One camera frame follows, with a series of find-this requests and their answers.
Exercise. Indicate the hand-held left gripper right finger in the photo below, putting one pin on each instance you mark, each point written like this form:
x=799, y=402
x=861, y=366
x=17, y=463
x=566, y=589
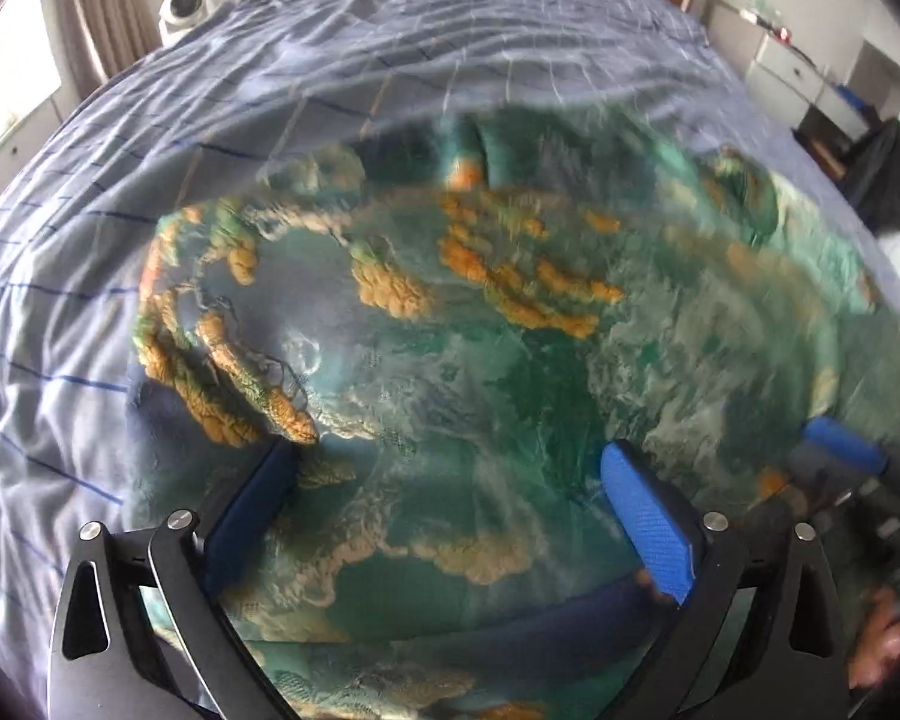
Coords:
x=645, y=517

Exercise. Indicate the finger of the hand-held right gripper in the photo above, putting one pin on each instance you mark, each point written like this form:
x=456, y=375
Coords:
x=844, y=444

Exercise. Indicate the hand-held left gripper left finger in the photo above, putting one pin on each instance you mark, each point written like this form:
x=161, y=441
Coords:
x=251, y=517

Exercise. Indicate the green patterned brocade jacket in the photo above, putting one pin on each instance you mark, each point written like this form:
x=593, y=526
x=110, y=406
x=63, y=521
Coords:
x=457, y=390

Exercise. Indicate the person's right hand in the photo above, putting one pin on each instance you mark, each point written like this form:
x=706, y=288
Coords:
x=881, y=637

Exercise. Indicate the black jacket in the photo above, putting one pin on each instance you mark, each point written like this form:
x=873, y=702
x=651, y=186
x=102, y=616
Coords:
x=889, y=172

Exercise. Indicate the wooden chair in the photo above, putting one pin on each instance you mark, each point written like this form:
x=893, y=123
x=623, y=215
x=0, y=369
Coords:
x=832, y=161

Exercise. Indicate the blue item on desk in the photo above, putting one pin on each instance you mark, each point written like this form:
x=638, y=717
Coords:
x=859, y=101

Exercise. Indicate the white desk with drawers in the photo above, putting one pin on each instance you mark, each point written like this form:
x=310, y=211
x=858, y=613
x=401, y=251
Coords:
x=784, y=71

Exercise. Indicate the blue checked duvet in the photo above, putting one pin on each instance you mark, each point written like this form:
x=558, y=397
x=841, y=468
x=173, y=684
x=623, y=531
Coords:
x=270, y=75

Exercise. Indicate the window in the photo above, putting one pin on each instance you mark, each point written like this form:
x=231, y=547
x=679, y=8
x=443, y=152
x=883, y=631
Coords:
x=7, y=67

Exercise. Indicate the white desk fan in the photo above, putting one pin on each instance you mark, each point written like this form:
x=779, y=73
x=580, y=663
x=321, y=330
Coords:
x=184, y=9

